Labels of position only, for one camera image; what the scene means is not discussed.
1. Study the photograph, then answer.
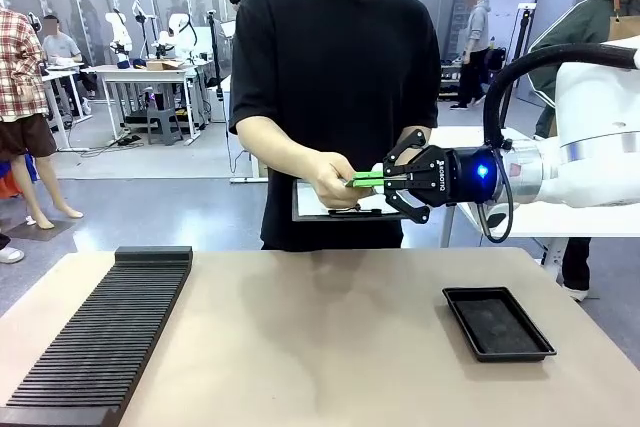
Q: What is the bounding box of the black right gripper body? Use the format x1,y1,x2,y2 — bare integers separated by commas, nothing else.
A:
406,145,503,209

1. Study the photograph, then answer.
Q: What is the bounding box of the black clipboard with paper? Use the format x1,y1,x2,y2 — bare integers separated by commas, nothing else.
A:
291,178,409,223

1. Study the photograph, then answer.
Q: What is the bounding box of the person's left forearm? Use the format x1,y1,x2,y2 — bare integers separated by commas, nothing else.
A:
398,123,434,149

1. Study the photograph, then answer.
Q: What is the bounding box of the person's right forearm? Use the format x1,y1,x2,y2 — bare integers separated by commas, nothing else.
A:
236,113,321,184

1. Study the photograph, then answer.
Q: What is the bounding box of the black slotted PCB rack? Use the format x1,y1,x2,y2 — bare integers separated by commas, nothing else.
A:
0,245,194,427

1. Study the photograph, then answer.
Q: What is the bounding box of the person's right hand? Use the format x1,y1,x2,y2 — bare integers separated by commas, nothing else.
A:
299,150,362,211

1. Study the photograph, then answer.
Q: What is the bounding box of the low wooden shelf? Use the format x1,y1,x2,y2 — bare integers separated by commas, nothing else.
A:
437,62,472,103

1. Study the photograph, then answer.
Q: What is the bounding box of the person in black t-shirt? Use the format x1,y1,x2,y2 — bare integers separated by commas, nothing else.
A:
228,0,442,252

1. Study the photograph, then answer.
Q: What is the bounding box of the person in grey hoodie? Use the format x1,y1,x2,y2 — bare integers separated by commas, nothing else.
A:
449,0,492,112

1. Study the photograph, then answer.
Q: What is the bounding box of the black plastic tray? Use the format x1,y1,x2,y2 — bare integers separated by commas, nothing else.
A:
441,286,558,364

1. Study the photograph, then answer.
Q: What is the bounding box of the black tripod pole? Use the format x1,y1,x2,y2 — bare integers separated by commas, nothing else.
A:
498,2,538,118

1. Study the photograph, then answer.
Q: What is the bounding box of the person in brown apron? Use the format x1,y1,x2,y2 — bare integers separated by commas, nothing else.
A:
526,0,640,304

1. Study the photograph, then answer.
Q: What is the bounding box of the grey plastic stool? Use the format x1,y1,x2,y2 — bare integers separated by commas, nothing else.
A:
145,105,184,146

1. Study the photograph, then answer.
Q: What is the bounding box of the cardboard box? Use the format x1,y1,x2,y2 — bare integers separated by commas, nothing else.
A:
144,58,187,72

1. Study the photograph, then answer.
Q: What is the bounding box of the white background workbench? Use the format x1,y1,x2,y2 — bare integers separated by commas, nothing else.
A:
81,58,217,147

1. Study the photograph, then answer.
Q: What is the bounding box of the slim white background stand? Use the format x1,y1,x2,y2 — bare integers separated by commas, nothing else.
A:
131,0,153,61

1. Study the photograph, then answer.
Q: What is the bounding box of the small white background desk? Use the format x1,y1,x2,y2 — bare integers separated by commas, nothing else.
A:
41,62,94,152

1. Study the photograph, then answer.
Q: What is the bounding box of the seated person in grey shirt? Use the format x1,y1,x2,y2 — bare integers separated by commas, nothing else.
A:
41,14,94,116

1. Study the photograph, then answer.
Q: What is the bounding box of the figure in plaid shirt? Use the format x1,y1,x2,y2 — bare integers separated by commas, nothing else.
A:
0,5,85,231

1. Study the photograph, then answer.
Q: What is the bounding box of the thin black right gripper cable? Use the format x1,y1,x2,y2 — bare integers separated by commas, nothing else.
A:
476,145,515,244

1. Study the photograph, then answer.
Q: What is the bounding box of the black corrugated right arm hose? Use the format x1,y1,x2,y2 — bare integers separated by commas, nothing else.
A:
481,42,640,149

